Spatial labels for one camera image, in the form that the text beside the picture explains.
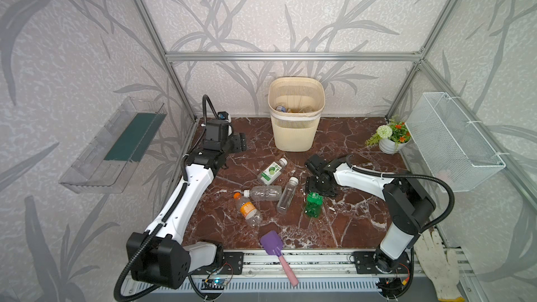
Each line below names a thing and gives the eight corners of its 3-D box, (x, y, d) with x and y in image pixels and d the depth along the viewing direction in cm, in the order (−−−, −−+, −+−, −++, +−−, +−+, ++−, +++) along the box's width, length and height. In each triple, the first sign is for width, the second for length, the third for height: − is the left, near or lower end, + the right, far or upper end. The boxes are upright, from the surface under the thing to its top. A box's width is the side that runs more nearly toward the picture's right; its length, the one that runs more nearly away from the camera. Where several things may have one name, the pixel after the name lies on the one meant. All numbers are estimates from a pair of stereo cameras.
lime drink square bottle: (259, 179, 97) (258, 175, 94) (279, 159, 104) (279, 154, 101) (268, 187, 95) (267, 183, 92) (288, 165, 102) (288, 160, 99)
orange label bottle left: (231, 202, 90) (229, 197, 86) (241, 194, 93) (240, 189, 89) (255, 229, 83) (253, 225, 79) (265, 219, 86) (264, 215, 81)
